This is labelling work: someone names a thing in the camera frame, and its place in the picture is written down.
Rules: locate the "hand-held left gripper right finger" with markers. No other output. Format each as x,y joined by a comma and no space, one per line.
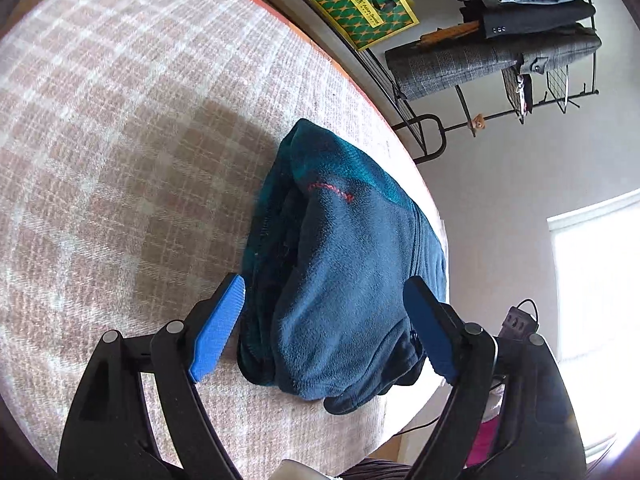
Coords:
431,332

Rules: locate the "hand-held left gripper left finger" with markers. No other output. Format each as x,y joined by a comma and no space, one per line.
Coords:
217,332

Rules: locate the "blue plaid fleece jacket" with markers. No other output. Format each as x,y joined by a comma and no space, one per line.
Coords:
345,270

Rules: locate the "black metal clothes rack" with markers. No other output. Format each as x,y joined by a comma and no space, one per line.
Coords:
425,125

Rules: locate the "folded clothes pile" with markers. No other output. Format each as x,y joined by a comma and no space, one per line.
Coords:
523,91

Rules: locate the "black power adapter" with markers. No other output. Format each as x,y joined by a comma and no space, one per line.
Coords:
517,320

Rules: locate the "pink cloth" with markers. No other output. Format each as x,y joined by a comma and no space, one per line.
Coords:
482,442

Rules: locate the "person's striped trouser leg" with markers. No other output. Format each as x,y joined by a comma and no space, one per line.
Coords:
375,470

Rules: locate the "window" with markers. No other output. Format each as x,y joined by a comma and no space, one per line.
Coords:
595,285

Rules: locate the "small teddy bear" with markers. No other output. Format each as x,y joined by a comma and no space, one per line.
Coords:
478,123

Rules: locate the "plaid cloth covered table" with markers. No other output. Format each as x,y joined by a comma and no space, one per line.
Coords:
125,135

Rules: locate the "grey plaid coat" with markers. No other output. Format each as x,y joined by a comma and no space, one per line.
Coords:
475,67

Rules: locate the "orange brown garment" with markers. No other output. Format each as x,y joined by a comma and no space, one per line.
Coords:
450,32

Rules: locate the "black blazer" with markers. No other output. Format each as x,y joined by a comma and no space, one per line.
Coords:
540,17

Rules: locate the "yellow green patterned box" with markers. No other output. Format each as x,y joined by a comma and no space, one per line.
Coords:
360,2

